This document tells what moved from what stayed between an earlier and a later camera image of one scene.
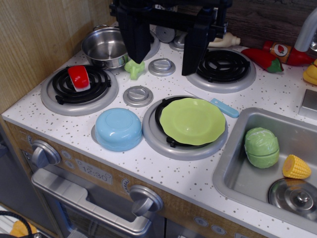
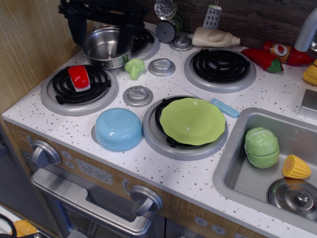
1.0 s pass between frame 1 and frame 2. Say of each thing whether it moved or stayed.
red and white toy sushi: stayed
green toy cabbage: stayed
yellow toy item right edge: stayed
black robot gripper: moved
